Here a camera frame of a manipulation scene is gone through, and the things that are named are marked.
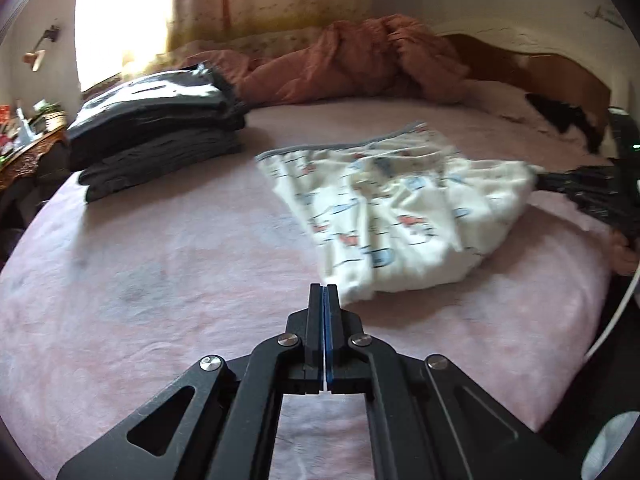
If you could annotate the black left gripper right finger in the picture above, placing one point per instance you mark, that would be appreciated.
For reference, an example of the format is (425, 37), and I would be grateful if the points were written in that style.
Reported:
(427, 419)

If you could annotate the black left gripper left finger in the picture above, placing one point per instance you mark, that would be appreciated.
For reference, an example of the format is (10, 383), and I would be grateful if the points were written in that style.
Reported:
(219, 419)

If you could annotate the white cartoon print pants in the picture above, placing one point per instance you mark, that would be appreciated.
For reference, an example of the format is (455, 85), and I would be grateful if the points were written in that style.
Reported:
(406, 211)

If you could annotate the black clothing near headboard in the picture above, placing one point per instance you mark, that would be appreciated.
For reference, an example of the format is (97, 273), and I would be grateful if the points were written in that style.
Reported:
(563, 115)

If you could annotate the person's right hand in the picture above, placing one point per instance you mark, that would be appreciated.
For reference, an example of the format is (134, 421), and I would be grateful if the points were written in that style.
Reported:
(623, 259)

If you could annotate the wooden bed headboard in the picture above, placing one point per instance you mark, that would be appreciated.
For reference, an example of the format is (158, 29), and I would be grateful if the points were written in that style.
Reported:
(536, 62)

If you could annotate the pink bed sheet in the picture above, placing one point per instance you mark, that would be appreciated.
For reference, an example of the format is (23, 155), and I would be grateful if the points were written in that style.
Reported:
(104, 304)

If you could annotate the rust red crumpled quilt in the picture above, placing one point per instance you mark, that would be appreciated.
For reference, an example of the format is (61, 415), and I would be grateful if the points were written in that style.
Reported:
(391, 56)

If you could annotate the stack of dark folded clothes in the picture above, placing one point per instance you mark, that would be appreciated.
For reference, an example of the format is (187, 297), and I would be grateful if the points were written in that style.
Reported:
(154, 125)

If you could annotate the carved wooden desk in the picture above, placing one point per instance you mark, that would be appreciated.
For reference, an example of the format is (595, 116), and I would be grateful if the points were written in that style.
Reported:
(24, 162)

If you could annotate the tree print curtain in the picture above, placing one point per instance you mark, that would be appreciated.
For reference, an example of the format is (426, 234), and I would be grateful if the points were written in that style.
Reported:
(251, 25)

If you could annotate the pink wall lamp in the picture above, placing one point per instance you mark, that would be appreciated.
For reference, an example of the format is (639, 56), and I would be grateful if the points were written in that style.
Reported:
(34, 57)

